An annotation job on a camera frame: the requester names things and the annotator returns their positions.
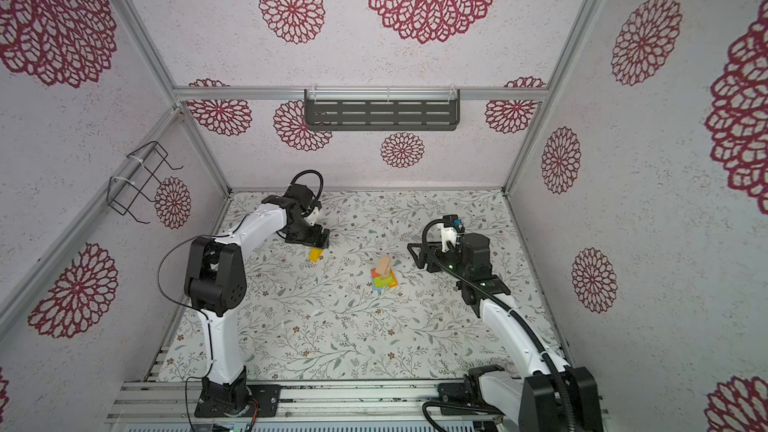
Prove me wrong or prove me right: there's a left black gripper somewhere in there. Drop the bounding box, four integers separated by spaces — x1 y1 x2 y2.
285 217 330 247

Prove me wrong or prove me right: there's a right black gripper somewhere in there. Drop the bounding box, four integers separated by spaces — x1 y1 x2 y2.
410 240 471 286

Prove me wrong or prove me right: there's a yellow triangle wood block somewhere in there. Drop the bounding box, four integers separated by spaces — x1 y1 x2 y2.
309 248 323 263

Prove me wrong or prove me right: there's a natural wood long block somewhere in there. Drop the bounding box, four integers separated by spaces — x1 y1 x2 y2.
376 256 391 278

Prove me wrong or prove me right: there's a green wood block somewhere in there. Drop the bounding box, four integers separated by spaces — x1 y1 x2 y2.
380 275 398 290

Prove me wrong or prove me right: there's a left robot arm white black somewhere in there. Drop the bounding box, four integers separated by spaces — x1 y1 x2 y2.
183 178 330 418

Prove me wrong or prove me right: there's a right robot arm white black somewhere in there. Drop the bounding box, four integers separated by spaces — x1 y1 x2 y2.
407 215 605 431

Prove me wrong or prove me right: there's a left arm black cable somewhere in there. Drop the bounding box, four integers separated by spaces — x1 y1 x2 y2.
155 169 325 415

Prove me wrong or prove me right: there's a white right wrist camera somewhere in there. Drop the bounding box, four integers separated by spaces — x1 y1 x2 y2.
438 215 465 253

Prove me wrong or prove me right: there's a grey metal wall shelf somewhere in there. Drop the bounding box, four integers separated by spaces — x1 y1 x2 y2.
304 89 461 132

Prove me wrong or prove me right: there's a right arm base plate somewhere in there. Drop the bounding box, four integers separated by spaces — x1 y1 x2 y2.
437 382 479 416

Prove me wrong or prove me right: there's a black wire wall basket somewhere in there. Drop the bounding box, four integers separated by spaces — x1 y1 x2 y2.
105 141 183 225

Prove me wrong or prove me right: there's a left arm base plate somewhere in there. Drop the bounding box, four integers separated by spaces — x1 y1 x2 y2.
194 382 282 418

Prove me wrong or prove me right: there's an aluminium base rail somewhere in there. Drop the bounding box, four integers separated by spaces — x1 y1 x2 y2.
104 379 466 425

